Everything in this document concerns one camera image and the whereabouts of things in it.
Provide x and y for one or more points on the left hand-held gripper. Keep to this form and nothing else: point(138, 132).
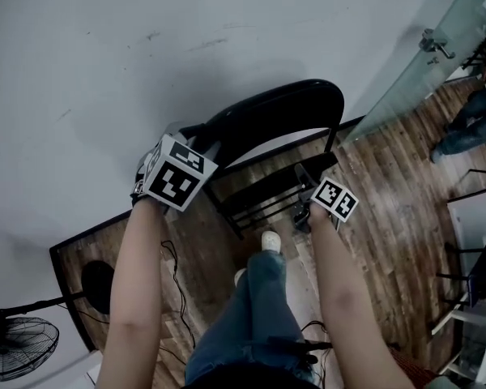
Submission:
point(174, 176)

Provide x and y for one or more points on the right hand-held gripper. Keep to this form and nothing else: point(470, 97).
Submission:
point(334, 199)

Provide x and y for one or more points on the black folding chair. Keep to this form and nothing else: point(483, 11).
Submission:
point(283, 108)

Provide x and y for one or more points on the person's right forearm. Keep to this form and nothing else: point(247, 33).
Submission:
point(336, 282)

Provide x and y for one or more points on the person's left forearm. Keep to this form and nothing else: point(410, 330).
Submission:
point(139, 278)

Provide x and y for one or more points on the person's right white shoe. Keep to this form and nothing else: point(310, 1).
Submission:
point(271, 240)

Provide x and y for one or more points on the person's white shoe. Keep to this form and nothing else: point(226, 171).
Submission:
point(271, 240)
point(240, 276)

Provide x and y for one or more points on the person's left white shoe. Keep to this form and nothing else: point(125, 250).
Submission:
point(240, 276)

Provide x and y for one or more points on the blue jeans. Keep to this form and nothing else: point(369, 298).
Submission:
point(263, 306)

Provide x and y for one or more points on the frosted glass door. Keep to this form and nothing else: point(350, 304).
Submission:
point(413, 67)

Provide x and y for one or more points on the black bar device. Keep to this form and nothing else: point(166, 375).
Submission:
point(291, 343)

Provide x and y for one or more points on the black standing fan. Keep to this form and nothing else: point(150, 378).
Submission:
point(97, 286)

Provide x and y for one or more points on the white table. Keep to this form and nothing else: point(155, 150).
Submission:
point(478, 217)

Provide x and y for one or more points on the black shirt with pink print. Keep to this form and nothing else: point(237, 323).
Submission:
point(247, 379)

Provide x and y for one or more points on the red patterned cloth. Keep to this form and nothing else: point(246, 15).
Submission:
point(409, 365)

